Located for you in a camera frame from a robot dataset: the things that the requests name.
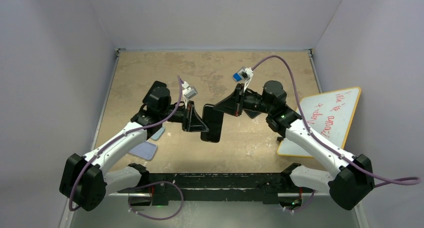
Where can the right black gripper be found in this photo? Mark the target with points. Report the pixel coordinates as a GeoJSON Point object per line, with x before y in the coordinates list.
{"type": "Point", "coordinates": [232, 105]}

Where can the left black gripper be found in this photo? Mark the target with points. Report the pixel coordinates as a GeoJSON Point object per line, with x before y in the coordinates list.
{"type": "Point", "coordinates": [194, 122]}

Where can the black phone case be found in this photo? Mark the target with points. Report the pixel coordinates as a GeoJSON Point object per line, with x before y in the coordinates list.
{"type": "Point", "coordinates": [214, 120]}

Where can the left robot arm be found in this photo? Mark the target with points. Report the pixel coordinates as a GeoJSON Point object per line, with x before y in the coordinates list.
{"type": "Point", "coordinates": [87, 179]}

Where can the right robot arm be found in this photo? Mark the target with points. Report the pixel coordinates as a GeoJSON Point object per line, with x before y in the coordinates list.
{"type": "Point", "coordinates": [347, 178]}

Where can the black phone on right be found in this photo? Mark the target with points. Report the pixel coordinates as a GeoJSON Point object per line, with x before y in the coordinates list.
{"type": "Point", "coordinates": [252, 114]}

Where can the black phone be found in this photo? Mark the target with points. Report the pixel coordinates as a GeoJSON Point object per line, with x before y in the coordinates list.
{"type": "Point", "coordinates": [252, 114]}
{"type": "Point", "coordinates": [154, 85]}

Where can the light blue phone case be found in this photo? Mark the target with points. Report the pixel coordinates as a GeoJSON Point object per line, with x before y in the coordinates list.
{"type": "Point", "coordinates": [158, 134]}

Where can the black phone on left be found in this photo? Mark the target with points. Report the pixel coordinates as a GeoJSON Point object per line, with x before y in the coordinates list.
{"type": "Point", "coordinates": [154, 85]}

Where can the blue eraser block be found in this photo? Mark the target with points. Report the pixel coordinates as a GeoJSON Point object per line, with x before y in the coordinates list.
{"type": "Point", "coordinates": [237, 77]}

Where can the yellow-framed whiteboard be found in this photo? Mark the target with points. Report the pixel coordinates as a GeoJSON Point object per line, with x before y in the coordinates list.
{"type": "Point", "coordinates": [331, 113]}

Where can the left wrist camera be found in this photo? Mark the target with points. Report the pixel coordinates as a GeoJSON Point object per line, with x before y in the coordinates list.
{"type": "Point", "coordinates": [188, 92]}

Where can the black base frame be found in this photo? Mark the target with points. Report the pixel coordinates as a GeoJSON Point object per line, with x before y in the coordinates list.
{"type": "Point", "coordinates": [267, 188]}

